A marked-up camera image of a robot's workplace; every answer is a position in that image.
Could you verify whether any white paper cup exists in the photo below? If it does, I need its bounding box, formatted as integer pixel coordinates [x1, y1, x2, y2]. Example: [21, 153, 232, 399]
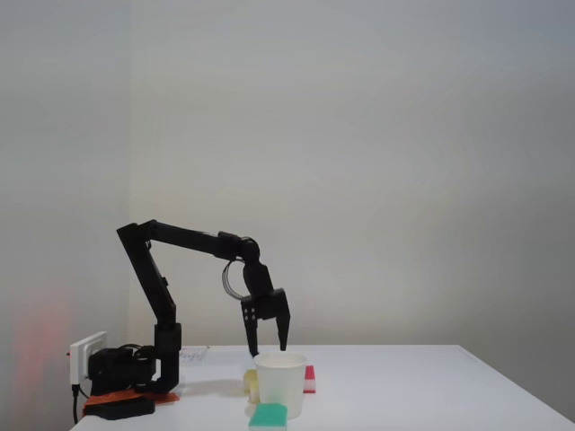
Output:
[253, 352, 309, 421]

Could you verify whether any green sponge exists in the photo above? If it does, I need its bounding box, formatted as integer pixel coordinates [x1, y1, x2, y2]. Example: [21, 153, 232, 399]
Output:
[247, 402, 289, 431]

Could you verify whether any white power socket box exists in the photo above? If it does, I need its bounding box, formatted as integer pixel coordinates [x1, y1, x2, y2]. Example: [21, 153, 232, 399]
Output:
[68, 330, 110, 388]

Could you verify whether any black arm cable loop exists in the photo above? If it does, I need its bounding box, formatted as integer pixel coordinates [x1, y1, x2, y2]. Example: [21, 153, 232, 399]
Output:
[220, 257, 247, 300]

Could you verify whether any black power cable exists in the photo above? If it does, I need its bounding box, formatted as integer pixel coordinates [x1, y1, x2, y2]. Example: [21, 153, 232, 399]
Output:
[71, 383, 83, 426]

